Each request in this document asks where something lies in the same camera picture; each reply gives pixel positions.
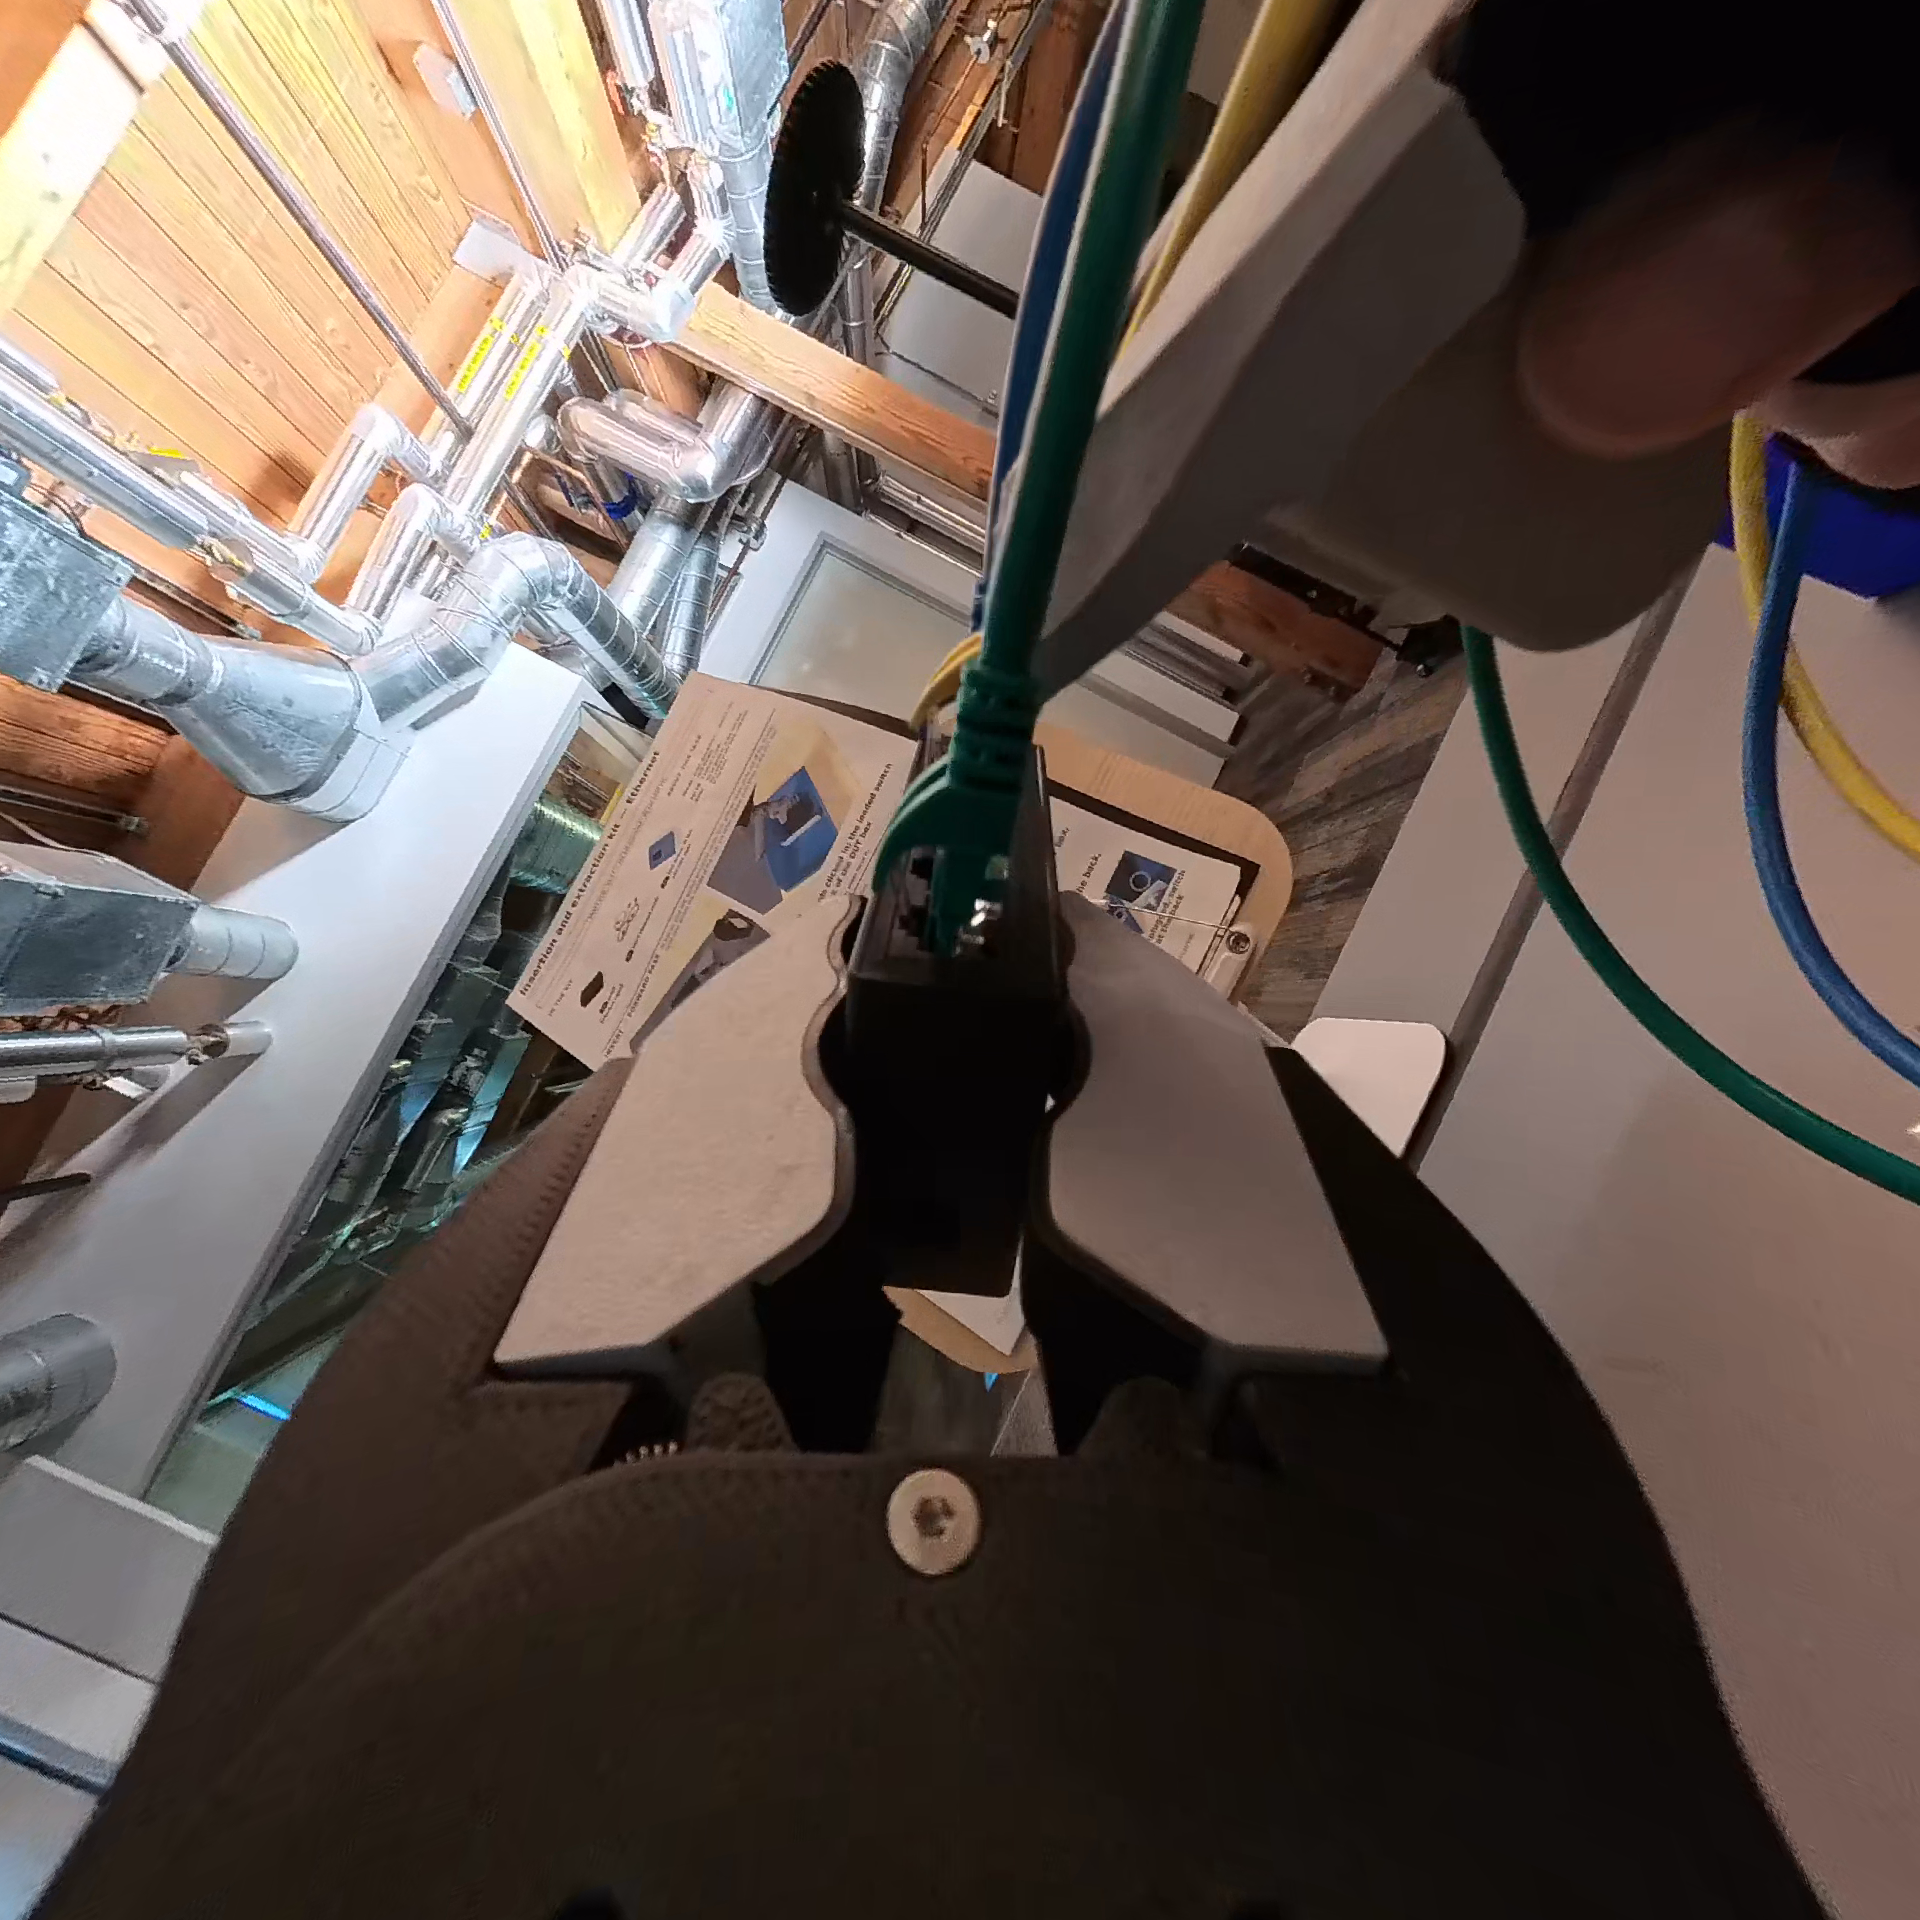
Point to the black disc on rod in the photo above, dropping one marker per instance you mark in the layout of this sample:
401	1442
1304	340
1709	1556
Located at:
818	189

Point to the blue plastic bin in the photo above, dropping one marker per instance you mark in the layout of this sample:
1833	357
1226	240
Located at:
1862	541

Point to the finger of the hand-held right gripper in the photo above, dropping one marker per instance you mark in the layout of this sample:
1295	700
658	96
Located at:
1352	391

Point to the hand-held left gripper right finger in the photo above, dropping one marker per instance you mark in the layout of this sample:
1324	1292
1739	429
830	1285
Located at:
1184	1168

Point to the printed instruction sheet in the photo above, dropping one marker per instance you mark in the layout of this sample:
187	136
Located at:
705	873

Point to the rectangular metal duct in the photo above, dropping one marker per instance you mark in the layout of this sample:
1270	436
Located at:
252	708
719	79
92	933

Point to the person's right hand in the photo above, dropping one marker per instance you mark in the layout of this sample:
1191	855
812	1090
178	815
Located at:
1679	286

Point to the black network switch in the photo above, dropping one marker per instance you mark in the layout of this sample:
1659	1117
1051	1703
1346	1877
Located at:
947	1108

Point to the silver insulated pipe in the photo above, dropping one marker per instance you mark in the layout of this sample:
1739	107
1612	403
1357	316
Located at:
510	375

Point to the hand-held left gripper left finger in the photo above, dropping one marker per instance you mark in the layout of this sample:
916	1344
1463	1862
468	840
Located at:
705	1168

